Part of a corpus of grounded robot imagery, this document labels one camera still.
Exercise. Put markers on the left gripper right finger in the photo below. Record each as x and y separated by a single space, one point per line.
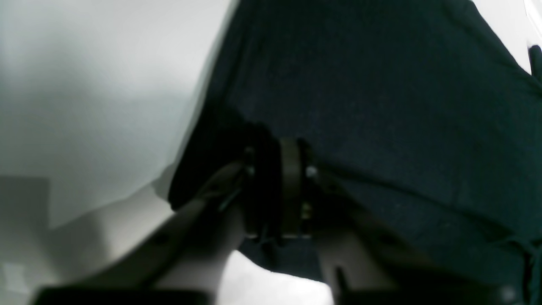
361 259

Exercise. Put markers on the black T-shirt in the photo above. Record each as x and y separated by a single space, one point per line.
416 105

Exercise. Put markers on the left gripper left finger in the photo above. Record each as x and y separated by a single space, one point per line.
186 256

